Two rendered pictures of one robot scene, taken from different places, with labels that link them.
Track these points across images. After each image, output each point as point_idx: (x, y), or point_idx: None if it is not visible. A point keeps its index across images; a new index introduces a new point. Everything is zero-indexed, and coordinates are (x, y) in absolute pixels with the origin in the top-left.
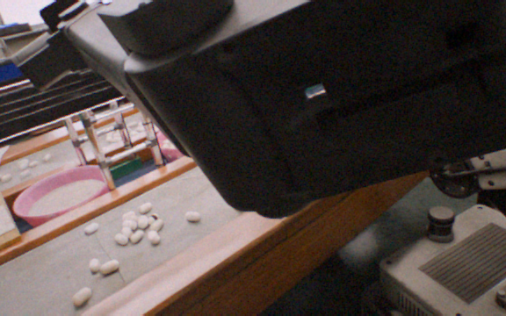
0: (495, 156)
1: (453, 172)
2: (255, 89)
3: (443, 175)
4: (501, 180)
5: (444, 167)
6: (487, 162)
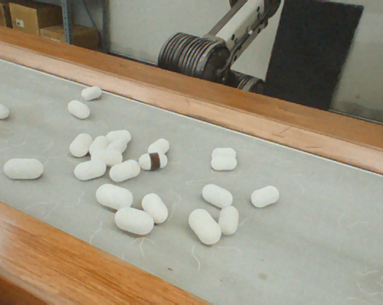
0: (240, 30)
1: (218, 67)
2: None
3: (220, 73)
4: (240, 50)
5: (213, 68)
6: (237, 39)
